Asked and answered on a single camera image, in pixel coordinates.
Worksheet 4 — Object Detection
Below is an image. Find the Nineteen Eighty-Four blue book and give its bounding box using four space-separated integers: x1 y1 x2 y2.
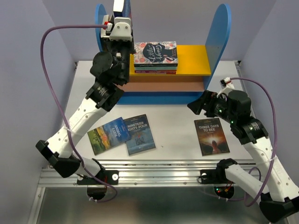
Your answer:
124 114 156 156

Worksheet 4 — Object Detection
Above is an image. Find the Animal Farm landscape book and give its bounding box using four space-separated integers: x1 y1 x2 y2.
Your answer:
87 117 131 155

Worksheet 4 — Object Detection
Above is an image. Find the red book in stack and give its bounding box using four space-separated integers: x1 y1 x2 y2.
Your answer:
134 70 177 75

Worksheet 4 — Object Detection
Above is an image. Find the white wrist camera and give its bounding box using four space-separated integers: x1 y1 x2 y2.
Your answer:
219 77 235 95
106 17 133 42

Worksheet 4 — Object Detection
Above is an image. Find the A Tale of Two Cities book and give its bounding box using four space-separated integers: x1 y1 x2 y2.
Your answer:
100 14 113 52

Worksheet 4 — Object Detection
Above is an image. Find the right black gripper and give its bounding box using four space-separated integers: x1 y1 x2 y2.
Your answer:
186 90 237 124

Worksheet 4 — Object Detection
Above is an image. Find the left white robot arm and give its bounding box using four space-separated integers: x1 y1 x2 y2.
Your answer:
36 40 134 184

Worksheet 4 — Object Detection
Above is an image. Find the blue wooden bookshelf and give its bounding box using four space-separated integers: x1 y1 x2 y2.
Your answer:
94 3 232 105

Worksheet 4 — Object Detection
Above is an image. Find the Jane Eyre blue book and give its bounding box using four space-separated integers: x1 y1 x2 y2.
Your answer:
113 0 132 19

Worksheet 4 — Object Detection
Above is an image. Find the Little Women floral book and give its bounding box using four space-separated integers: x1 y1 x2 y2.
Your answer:
134 41 178 67

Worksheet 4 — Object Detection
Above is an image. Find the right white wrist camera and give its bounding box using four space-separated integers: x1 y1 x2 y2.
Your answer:
219 77 235 95

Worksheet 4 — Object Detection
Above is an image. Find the Three Days to See book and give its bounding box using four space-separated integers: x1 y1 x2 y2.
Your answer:
194 118 230 156

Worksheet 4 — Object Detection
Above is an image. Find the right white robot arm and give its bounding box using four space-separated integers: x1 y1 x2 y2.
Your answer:
187 90 299 223

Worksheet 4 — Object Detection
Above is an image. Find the teal book in stack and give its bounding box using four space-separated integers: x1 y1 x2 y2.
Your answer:
134 64 178 70

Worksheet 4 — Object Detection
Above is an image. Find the aluminium mounting rail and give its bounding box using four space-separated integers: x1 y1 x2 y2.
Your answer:
39 159 257 187

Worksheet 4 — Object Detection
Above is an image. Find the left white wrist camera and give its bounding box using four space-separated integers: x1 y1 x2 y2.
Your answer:
106 17 133 42

